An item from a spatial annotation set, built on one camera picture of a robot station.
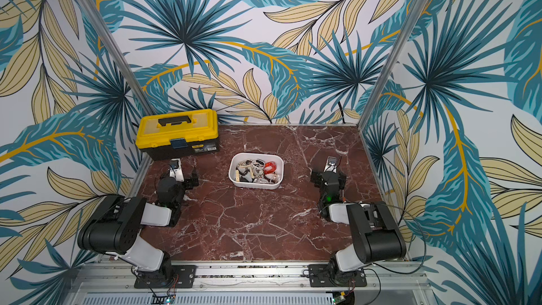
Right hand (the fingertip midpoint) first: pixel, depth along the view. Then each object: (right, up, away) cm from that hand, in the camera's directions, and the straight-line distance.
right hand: (330, 169), depth 93 cm
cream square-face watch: (-32, -1, +5) cm, 32 cm away
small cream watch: (-38, +2, +8) cm, 39 cm away
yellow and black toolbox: (-69, +15, +1) cm, 71 cm away
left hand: (-64, 0, 0) cm, 64 cm away
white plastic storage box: (-42, +4, +6) cm, 43 cm away
